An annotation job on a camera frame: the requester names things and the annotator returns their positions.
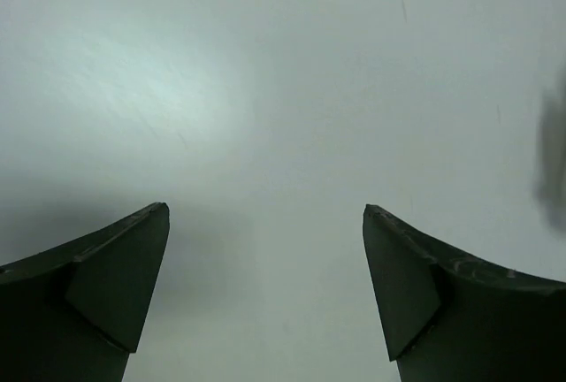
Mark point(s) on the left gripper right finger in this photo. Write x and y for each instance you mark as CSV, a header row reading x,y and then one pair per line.
x,y
450,316

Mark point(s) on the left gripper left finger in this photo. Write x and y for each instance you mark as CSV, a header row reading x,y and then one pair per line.
x,y
76,312

